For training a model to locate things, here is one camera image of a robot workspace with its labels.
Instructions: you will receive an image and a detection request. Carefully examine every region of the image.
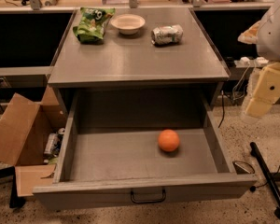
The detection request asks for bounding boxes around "white power strip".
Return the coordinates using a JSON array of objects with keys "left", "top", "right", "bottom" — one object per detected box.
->
[{"left": 240, "top": 57, "right": 269, "bottom": 65}]

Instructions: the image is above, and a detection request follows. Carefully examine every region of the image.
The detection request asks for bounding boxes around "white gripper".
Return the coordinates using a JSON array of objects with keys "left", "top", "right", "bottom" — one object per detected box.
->
[{"left": 238, "top": 4, "right": 280, "bottom": 119}]

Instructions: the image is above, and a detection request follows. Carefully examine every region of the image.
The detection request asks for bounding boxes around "green chip bag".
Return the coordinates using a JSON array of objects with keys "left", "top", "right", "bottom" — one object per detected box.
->
[{"left": 73, "top": 7, "right": 116, "bottom": 44}]

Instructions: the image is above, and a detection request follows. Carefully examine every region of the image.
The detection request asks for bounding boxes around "brown cardboard box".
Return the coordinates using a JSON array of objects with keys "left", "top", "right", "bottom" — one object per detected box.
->
[{"left": 0, "top": 87, "right": 66, "bottom": 197}]

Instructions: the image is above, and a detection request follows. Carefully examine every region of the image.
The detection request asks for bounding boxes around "black drawer handle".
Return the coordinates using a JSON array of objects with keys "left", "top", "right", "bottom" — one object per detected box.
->
[{"left": 130, "top": 189, "right": 166, "bottom": 204}]

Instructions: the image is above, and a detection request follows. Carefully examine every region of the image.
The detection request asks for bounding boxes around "black pole on floor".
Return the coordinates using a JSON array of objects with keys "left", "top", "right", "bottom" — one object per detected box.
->
[{"left": 250, "top": 142, "right": 280, "bottom": 219}]

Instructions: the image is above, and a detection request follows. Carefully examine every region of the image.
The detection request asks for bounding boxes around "grey cabinet counter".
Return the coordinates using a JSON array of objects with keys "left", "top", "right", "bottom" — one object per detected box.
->
[{"left": 48, "top": 7, "right": 231, "bottom": 117}]

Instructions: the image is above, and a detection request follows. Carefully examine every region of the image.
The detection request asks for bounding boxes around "orange fruit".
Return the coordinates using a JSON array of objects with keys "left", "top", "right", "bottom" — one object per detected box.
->
[{"left": 158, "top": 129, "right": 180, "bottom": 152}]

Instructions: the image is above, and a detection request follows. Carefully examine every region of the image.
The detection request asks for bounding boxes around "bottle in cardboard box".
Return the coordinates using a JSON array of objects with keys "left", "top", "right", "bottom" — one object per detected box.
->
[{"left": 44, "top": 133, "right": 58, "bottom": 155}]

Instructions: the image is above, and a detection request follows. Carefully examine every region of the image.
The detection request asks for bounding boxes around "grey open drawer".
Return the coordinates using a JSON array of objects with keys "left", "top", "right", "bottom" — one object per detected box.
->
[{"left": 32, "top": 89, "right": 258, "bottom": 211}]

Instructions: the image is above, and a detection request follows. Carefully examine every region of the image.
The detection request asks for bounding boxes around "crushed silver soda can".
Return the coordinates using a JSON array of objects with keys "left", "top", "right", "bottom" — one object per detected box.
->
[{"left": 151, "top": 24, "right": 183, "bottom": 46}]

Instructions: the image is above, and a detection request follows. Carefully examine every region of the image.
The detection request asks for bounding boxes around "white bowl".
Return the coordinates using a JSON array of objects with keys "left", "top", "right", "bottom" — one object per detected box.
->
[{"left": 111, "top": 14, "right": 146, "bottom": 35}]

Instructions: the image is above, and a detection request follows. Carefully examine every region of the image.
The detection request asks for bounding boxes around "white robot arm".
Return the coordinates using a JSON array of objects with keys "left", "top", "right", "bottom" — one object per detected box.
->
[{"left": 238, "top": 0, "right": 280, "bottom": 123}]

